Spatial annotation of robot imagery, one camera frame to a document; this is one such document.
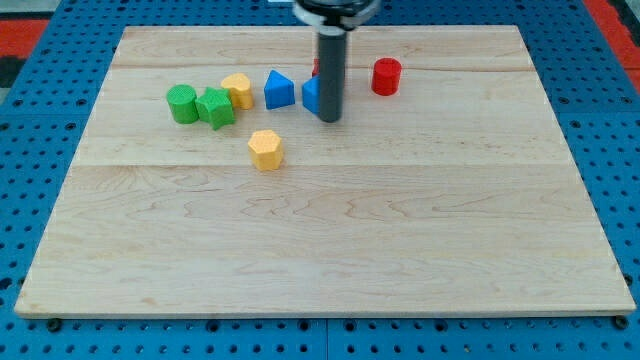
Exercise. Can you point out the red cylinder block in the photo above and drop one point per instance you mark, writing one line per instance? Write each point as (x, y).
(386, 76)

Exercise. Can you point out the yellow hexagon block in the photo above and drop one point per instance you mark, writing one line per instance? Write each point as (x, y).
(265, 149)

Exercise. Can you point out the blue cube block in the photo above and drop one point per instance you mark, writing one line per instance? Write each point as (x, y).
(310, 94)

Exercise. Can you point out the light wooden board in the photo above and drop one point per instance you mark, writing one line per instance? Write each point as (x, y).
(455, 197)

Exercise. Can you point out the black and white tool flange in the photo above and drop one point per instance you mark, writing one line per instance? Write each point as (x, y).
(335, 14)

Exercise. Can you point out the green cylinder block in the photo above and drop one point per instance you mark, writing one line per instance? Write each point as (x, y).
(181, 101)

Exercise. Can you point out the blue triangle block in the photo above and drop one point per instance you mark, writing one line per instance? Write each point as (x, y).
(279, 91)

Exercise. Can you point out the green star block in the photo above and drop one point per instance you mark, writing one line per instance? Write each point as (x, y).
(215, 108)

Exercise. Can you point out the red star block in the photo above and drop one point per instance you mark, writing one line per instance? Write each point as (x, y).
(315, 69)

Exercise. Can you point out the yellow heart block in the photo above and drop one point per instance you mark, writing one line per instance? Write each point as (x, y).
(240, 90)

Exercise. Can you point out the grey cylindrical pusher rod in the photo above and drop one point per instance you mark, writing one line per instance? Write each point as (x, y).
(332, 59)

